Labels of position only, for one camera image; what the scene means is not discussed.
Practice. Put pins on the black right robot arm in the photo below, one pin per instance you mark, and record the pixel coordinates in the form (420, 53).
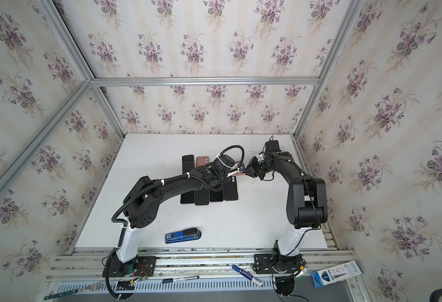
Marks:
(306, 203)

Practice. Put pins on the dark phone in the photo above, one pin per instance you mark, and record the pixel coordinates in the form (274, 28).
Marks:
(187, 163)

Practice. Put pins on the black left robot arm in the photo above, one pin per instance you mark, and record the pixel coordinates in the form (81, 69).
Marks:
(141, 206)

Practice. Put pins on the black round connector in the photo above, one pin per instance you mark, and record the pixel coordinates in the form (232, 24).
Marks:
(284, 286)

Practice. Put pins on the aluminium rail base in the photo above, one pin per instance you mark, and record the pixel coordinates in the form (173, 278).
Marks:
(89, 265)

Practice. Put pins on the green metal ruler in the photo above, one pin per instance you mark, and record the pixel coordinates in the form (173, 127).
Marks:
(61, 294)

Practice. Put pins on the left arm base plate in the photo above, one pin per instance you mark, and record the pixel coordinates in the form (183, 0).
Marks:
(139, 266)

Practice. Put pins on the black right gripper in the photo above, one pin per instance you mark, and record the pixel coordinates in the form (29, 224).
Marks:
(255, 168)

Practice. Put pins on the blue marker pen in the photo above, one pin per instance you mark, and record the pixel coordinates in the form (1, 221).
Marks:
(247, 275)

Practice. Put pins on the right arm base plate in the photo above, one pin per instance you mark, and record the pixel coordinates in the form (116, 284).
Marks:
(278, 264)

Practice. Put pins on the blue white cardboard box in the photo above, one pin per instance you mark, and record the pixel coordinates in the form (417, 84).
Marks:
(336, 274)

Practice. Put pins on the black phone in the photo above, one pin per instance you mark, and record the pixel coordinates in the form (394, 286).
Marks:
(187, 198)
(216, 196)

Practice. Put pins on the blue black stapler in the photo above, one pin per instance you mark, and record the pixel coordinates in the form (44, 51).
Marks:
(183, 236)

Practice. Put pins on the black phone case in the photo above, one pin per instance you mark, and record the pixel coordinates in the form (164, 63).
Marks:
(230, 192)
(202, 197)

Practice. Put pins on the black thin pen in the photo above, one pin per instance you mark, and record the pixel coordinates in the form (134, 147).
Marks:
(173, 280)

